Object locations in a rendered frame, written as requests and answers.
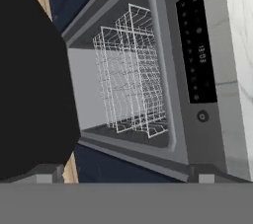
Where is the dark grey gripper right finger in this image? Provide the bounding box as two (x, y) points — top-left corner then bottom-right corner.
(188, 163), (252, 185)

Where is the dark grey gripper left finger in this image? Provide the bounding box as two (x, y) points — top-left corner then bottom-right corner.
(5, 163), (65, 185)

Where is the grey dishwasher with black panel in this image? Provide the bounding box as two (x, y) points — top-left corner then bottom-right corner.
(61, 0), (247, 184)

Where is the white wire dishwasher rack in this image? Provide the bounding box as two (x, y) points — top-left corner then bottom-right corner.
(116, 3), (170, 139)
(92, 26), (134, 135)

